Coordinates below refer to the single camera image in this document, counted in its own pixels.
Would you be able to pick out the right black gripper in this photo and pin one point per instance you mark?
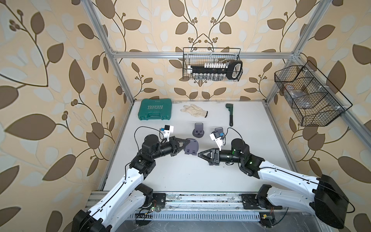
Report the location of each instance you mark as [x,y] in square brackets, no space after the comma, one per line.
[215,155]

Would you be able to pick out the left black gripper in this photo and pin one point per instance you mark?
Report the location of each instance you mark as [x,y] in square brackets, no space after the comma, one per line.
[173,145]

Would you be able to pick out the grey phone stand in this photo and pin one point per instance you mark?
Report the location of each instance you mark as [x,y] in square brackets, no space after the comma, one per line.
[198,131]
[219,130]
[192,147]

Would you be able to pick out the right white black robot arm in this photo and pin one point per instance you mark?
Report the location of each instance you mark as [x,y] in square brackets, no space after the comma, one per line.
[320,196]

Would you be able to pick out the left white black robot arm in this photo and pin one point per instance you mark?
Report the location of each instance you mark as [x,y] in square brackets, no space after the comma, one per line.
[129,194]

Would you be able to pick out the green plastic tool case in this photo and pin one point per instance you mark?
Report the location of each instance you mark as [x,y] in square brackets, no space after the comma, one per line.
[154,109]

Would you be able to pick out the socket bit set holder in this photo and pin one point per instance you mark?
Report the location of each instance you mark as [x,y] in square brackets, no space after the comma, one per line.
[226,71]

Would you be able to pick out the plastic bag in basket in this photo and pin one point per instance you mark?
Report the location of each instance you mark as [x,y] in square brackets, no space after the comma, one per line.
[300,99]

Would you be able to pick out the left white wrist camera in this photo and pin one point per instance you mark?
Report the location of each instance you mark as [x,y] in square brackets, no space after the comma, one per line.
[166,131]

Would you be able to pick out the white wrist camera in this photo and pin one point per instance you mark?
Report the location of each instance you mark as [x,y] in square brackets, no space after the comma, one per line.
[166,131]
[218,137]

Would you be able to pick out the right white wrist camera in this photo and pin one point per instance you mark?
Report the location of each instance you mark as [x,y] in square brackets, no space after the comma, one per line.
[218,137]

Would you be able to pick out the green black handled tool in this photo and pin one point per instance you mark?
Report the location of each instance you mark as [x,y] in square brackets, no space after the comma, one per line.
[229,106]

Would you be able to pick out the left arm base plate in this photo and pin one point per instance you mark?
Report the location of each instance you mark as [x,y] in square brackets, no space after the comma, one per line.
[156,200]

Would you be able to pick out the aluminium mounting rail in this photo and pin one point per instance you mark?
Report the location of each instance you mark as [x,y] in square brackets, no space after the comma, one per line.
[193,201]

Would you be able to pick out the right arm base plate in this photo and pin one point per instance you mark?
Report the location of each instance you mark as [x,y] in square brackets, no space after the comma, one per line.
[255,201]

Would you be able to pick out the back black wire basket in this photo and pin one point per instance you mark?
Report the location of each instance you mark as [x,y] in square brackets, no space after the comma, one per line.
[202,55]

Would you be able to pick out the black wire basket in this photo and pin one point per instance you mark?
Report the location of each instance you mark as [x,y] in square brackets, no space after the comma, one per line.
[314,99]
[202,55]

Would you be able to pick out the right black wire basket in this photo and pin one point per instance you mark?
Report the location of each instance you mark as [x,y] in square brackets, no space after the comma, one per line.
[314,99]

